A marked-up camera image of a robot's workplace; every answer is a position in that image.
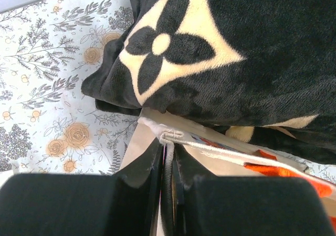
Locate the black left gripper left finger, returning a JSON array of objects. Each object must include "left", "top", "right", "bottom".
[{"left": 1, "top": 144, "right": 163, "bottom": 235}]

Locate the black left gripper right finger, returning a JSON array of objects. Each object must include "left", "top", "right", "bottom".
[{"left": 173, "top": 145, "right": 335, "bottom": 235}]

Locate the black plush flower pillow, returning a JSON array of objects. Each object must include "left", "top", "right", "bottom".
[{"left": 81, "top": 0, "right": 335, "bottom": 165}]

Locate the beige canvas tote bag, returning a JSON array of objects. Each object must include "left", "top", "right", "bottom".
[{"left": 121, "top": 110, "right": 335, "bottom": 235}]

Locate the floral patterned table cloth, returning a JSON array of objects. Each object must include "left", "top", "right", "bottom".
[{"left": 1, "top": 0, "right": 335, "bottom": 181}]

